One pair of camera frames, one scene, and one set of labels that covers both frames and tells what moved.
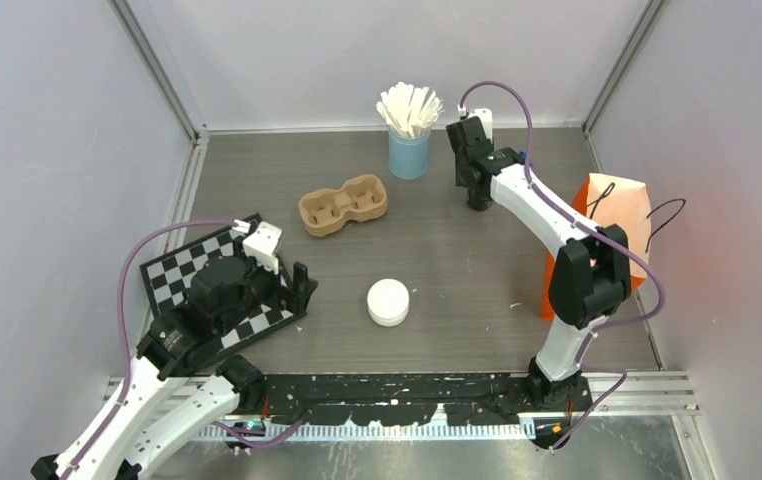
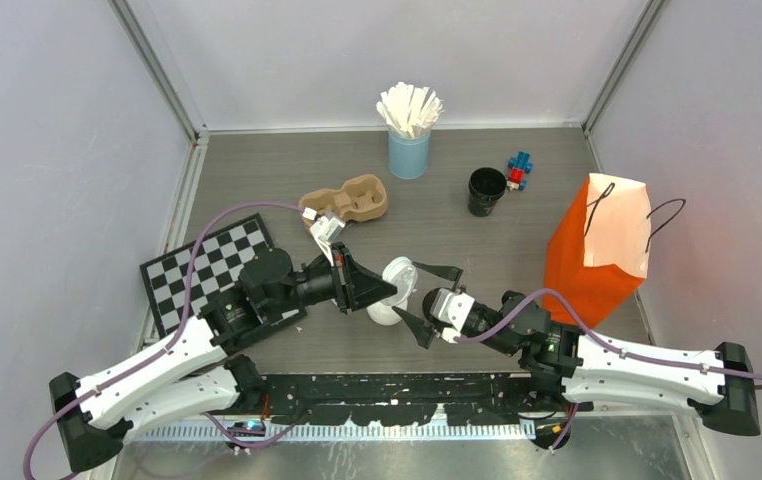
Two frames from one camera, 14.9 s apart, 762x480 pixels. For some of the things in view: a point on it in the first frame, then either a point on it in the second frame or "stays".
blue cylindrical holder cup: x=408 y=156 stays
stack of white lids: x=388 y=302 stays
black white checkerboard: x=167 y=279 stays
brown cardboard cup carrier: x=361 y=198 stays
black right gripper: x=456 y=168 -> x=422 y=330
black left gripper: x=302 y=286 -> x=354 y=285
